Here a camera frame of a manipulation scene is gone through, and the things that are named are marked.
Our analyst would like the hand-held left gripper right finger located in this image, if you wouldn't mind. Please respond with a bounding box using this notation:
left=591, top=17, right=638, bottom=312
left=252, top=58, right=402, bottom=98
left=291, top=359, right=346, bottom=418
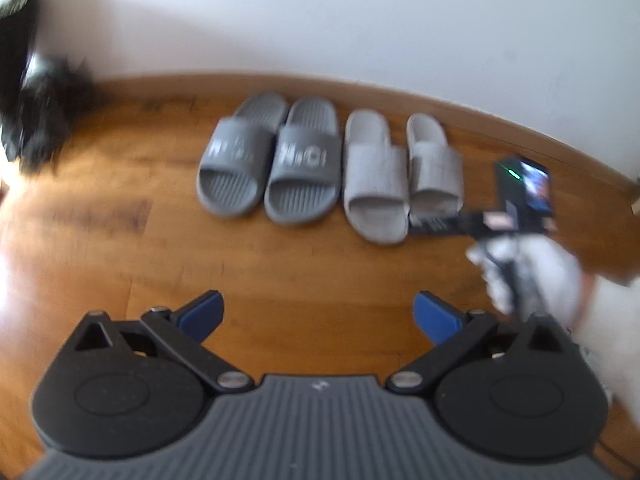
left=387, top=291, right=576, bottom=393

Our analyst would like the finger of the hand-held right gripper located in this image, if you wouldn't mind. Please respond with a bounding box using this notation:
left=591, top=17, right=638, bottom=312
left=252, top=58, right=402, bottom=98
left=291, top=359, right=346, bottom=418
left=409, top=212, right=473, bottom=237

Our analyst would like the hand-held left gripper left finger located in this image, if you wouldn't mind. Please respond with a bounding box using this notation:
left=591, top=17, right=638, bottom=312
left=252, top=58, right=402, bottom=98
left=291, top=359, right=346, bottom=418
left=70, top=290, right=253, bottom=393

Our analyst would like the light grey slipper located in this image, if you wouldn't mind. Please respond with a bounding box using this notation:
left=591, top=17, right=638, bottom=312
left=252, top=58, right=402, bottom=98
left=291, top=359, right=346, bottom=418
left=406, top=112, right=466, bottom=218
left=342, top=110, right=412, bottom=246

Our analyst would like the dark grey printed slide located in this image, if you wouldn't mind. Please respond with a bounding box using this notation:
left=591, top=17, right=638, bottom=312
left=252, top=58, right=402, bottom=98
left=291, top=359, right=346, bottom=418
left=263, top=97, right=337, bottom=224
left=197, top=92, right=291, bottom=218

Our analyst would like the person's right hand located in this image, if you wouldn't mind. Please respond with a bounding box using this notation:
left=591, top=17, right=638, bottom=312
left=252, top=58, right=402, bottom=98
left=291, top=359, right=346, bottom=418
left=467, top=234, right=596, bottom=326

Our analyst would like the black plastic bag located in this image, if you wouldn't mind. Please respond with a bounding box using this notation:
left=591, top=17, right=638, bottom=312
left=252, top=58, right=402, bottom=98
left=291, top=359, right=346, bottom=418
left=0, top=57, right=96, bottom=178

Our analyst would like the dark wrapped bundle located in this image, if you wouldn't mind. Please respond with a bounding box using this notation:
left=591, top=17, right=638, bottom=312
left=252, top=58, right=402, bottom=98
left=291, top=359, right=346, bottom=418
left=0, top=0, right=43, bottom=111

